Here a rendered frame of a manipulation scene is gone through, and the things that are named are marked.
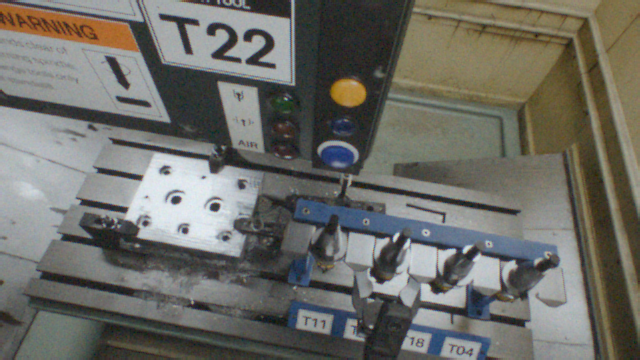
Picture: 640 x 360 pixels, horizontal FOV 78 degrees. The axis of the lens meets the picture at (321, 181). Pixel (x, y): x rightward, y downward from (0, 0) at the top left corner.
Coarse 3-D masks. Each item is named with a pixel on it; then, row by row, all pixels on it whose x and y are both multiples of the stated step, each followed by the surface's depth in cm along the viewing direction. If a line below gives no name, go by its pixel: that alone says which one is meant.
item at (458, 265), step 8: (464, 248) 62; (448, 256) 67; (456, 256) 64; (464, 256) 62; (448, 264) 66; (456, 264) 64; (464, 264) 62; (472, 264) 62; (448, 272) 66; (456, 272) 65; (464, 272) 64
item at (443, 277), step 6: (444, 252) 69; (450, 252) 69; (438, 258) 69; (444, 258) 68; (438, 264) 68; (438, 270) 68; (444, 270) 67; (474, 270) 67; (438, 276) 68; (444, 276) 67; (468, 276) 67; (444, 282) 68; (450, 282) 68; (456, 282) 67; (462, 282) 66; (468, 282) 66; (456, 288) 68
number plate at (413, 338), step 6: (408, 336) 88; (414, 336) 88; (420, 336) 88; (426, 336) 88; (408, 342) 89; (414, 342) 89; (420, 342) 88; (426, 342) 88; (408, 348) 89; (414, 348) 89; (420, 348) 89; (426, 348) 89
